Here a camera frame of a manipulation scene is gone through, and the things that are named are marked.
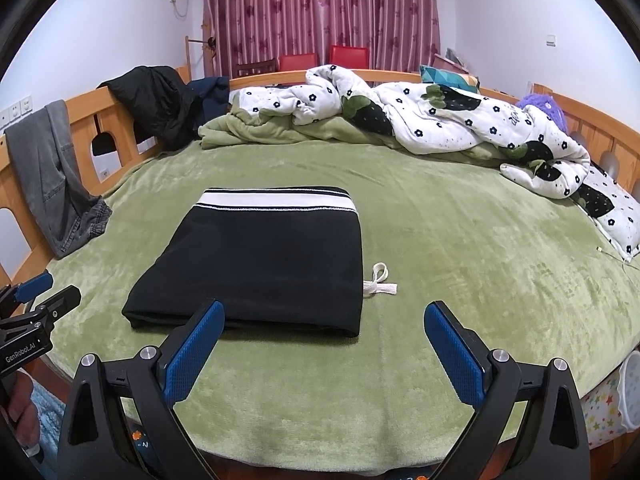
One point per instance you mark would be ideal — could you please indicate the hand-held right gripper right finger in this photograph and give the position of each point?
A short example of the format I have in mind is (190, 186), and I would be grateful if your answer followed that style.
(452, 355)

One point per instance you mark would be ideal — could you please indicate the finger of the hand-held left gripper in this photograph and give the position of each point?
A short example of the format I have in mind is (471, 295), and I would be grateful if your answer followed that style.
(62, 300)
(35, 282)

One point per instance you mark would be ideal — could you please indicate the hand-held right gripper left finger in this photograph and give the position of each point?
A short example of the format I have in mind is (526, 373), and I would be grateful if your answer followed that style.
(195, 350)

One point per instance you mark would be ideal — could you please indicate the black pants with white stripe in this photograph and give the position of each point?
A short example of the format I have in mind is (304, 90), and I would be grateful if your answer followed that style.
(260, 270)

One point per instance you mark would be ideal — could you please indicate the person's left hand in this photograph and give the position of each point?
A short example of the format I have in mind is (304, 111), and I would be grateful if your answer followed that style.
(22, 400)

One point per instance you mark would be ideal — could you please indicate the person's leg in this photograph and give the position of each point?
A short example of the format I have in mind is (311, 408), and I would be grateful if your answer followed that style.
(47, 410)

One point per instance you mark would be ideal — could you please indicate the grey jeans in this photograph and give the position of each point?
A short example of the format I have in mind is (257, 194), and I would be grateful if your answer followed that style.
(50, 170)

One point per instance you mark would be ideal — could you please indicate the green plush bed blanket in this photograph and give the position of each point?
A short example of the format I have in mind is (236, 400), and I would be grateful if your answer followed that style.
(450, 240)

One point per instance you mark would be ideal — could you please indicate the star print bed sheet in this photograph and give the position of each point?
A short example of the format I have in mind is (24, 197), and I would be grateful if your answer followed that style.
(605, 410)

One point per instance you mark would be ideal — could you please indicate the white plastic basket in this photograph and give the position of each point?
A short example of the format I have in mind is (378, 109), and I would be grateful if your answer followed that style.
(631, 390)

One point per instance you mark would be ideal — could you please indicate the white floral pillow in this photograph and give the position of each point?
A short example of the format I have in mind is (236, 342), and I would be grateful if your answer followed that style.
(620, 220)

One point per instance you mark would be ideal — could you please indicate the black jacket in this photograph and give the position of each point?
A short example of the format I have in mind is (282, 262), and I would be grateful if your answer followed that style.
(150, 95)

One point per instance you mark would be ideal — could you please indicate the white floral quilt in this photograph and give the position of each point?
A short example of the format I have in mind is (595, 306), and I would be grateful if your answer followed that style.
(450, 120)

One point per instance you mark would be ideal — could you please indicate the navy garment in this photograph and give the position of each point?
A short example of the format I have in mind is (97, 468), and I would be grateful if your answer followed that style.
(210, 97)

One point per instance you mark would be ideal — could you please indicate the purple plush toy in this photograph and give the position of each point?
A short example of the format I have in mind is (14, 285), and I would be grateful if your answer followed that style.
(542, 105)

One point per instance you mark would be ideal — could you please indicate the wooden coat rack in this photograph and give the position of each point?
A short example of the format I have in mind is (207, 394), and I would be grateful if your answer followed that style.
(189, 57)

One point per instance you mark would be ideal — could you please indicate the teal patterned cushion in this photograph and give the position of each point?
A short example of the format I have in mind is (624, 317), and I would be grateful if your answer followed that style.
(440, 77)

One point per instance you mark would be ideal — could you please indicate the dark wooden chair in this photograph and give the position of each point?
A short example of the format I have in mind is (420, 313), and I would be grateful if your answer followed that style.
(255, 67)

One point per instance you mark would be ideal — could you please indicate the leaning flat board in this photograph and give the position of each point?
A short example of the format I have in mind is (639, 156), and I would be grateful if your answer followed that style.
(450, 60)

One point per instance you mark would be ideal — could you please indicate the red chair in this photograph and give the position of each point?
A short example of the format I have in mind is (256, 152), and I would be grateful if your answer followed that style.
(350, 55)
(297, 62)

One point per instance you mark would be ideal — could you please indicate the pink patterned curtain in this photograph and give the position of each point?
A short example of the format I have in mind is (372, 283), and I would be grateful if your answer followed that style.
(350, 5)

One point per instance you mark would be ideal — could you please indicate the white wall sockets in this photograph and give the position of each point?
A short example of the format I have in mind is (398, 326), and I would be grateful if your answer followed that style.
(17, 112)

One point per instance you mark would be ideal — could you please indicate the wooden bed frame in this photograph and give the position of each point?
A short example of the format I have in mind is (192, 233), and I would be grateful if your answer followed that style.
(82, 105)

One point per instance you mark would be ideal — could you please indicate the white wall switch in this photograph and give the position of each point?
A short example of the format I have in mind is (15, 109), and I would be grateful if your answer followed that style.
(550, 40)

